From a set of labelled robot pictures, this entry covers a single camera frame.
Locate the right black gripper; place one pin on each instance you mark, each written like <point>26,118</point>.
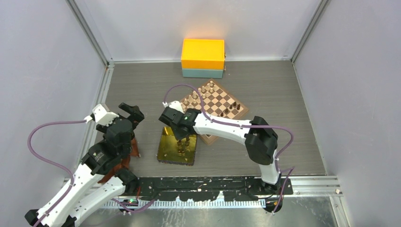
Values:
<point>179,136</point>

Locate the yellow box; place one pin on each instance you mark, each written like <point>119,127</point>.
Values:
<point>205,54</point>

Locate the brown cloth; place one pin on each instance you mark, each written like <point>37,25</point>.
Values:
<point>124,162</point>

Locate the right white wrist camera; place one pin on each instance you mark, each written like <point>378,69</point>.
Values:
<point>176,105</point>

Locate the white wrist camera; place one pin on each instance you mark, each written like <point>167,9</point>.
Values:
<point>102,115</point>
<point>176,105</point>

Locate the wooden chessboard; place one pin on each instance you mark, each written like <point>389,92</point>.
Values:
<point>216,100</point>

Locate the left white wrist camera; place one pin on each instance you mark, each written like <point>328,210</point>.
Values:
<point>102,115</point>

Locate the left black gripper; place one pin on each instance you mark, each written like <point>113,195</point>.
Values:
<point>136,114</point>

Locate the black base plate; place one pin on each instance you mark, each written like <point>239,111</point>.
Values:
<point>232,188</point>

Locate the grey-blue box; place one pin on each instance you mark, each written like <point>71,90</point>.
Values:
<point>202,73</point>

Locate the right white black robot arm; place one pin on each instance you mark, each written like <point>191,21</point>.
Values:
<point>259,139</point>

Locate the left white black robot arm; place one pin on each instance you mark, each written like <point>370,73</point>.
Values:
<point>100,176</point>

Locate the yellow transparent tray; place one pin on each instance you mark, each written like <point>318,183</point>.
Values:
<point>167,149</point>

